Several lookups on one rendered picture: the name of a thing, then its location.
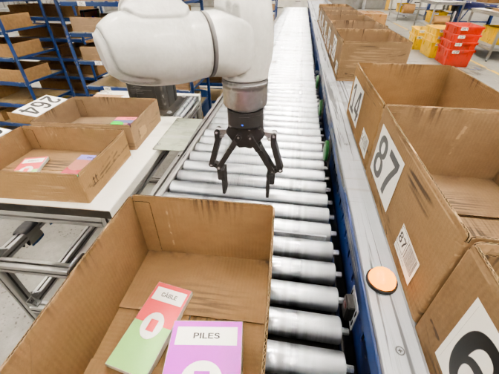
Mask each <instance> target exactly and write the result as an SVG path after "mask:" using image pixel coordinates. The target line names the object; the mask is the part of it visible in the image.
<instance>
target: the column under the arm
mask: <svg viewBox="0 0 499 374"><path fill-rule="evenodd" d="M126 87H127V90H128V95H129V97H131V98H155V99H157V104H158V108H159V112H160V115H161V116H173V115H174V114H175V112H176V111H177V110H178V109H179V107H180V106H181V105H182V104H183V103H184V102H185V101H186V100H187V98H188V96H185V95H182V96H177V91H176V85H162V86H141V85H131V84H127V83H126Z"/></svg>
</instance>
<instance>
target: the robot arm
mask: <svg viewBox="0 0 499 374"><path fill-rule="evenodd" d="M95 29H96V30H95V31H94V34H93V39H94V44H95V46H96V49H97V52H98V54H99V56H100V58H101V60H102V63H103V65H104V67H105V69H106V70H107V71H108V73H109V74H110V75H111V76H113V77H115V78H117V79H118V80H120V81H121V82H124V83H127V84H131V85H141V86H162V85H178V84H183V83H188V82H194V81H196V80H199V79H203V78H207V77H222V85H223V95H224V105H225V106H226V107H227V116H228V127H227V128H222V127H221V126H217V128H216V129H215V131H214V136H215V142H214V145H213V149H212V154H211V157H210V161H209V167H215V168H216V169H217V172H218V179H219V180H221V181H222V192H223V194H226V190H227V189H228V179H227V167H226V164H225V162H226V161H227V159H228V158H229V156H230V154H231V153H232V151H233V150H234V149H235V147H236V146H238V147H239V148H244V147H245V148H254V150H255V152H257V153H258V155H259V157H260V158H261V160H262V161H263V163H264V164H265V166H266V167H267V180H266V198H269V194H270V185H273V184H274V183H275V173H282V172H283V167H284V165H283V162H282V159H281V154H280V151H279V147H278V143H277V133H278V132H277V130H276V129H274V130H272V131H265V129H264V126H263V119H264V106H265V105H266V104H267V88H268V81H269V80H268V74H269V69H270V65H271V62H272V59H273V44H274V23H273V6H272V1H271V0H214V9H210V10H202V11H193V10H190V9H189V6H188V5H186V4H185V3H184V2H182V1H181V0H120V1H119V4H118V11H117V12H113V13H109V14H108V15H106V16H105V17H104V18H103V19H101V20H100V22H99V23H98V24H97V25H96V28H95ZM225 134H227V135H228V136H229V138H230V139H231V140H232V141H231V143H230V144H229V147H228V148H227V150H226V151H225V153H224V155H223V156H222V158H221V159H220V160H219V161H217V160H216V159H217V156H218V151H219V148H220V145H221V140H222V138H223V137H224V135H225ZM263 137H266V138H267V140H268V141H269V142H270V146H271V149H272V152H273V156H274V160H275V164H276V165H274V163H273V161H272V160H271V158H270V156H269V154H268V153H267V151H266V150H265V148H264V146H263V143H262V141H261V139H262V138H263Z"/></svg>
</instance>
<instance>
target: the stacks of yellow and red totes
mask: <svg viewBox="0 0 499 374"><path fill-rule="evenodd" d="M411 27H412V30H411V32H409V33H410V36H409V39H408V40H410V41H412V42H413V45H412V48H411V49H412V50H420V52H421V53H422V54H423V55H425V56H427V57H428V58H435V60H436V61H438V62H439V63H440V64H441V65H451V66H455V67H462V68H466V67H467V65H468V63H469V61H470V59H471V57H472V55H473V54H474V53H476V50H475V47H476V45H478V44H479V43H478V40H479V38H480V37H482V35H481V33H482V31H483V30H485V29H486V27H484V26H480V25H478V24H474V23H470V22H446V25H435V24H427V25H426V26H411Z"/></svg>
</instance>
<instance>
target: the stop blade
mask: <svg viewBox="0 0 499 374"><path fill-rule="evenodd" d="M274 235H275V236H282V237H295V238H302V239H309V240H322V241H326V237H327V236H326V235H319V234H306V233H299V232H286V231H279V230H274Z"/></svg>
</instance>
